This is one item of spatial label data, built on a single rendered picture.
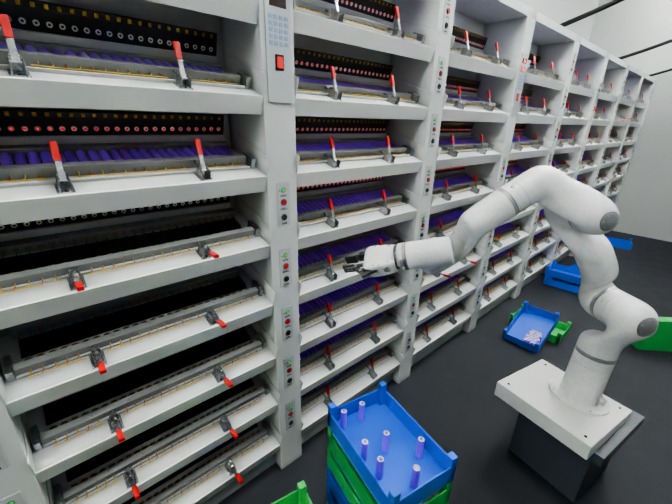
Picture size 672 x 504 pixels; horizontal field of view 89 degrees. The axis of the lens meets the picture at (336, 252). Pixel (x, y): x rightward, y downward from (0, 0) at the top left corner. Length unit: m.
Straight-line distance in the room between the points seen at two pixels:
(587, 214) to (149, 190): 1.07
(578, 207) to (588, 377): 0.64
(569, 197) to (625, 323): 0.45
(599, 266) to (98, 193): 1.31
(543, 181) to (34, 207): 1.15
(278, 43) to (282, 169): 0.30
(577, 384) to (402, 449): 0.71
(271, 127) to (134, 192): 0.36
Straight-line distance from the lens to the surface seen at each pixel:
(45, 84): 0.81
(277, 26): 0.98
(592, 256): 1.27
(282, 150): 0.96
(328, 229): 1.12
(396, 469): 1.06
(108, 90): 0.82
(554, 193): 1.12
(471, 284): 2.24
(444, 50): 1.49
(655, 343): 2.83
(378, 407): 1.19
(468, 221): 1.03
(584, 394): 1.54
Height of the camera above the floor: 1.24
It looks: 21 degrees down
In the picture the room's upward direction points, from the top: 1 degrees clockwise
